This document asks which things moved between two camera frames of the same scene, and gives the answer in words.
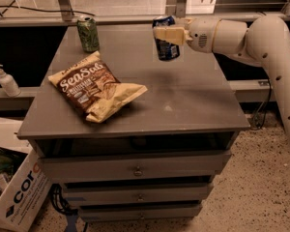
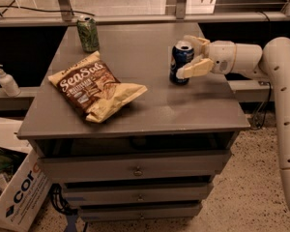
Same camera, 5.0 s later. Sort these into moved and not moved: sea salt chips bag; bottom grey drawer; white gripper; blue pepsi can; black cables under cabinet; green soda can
Moved: white gripper; blue pepsi can
Not moved: sea salt chips bag; green soda can; bottom grey drawer; black cables under cabinet
